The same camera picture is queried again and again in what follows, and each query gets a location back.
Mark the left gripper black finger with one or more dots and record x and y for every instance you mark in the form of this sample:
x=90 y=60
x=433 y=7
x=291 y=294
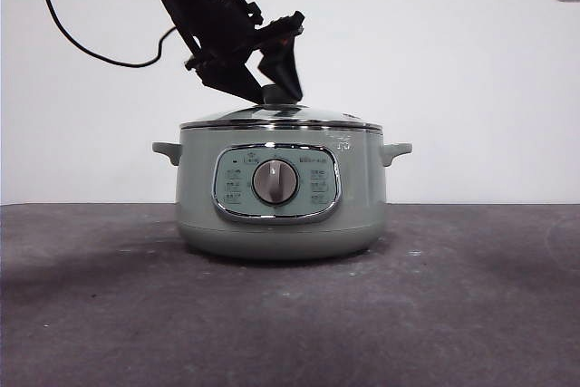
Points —
x=284 y=67
x=233 y=79

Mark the glass lid with green knob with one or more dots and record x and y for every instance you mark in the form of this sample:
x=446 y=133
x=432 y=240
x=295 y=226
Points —
x=308 y=117

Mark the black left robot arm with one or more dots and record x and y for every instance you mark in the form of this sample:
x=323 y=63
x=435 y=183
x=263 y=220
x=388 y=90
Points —
x=192 y=6

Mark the pale green electric pot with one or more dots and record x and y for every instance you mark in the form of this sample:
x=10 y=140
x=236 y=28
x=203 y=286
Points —
x=199 y=187

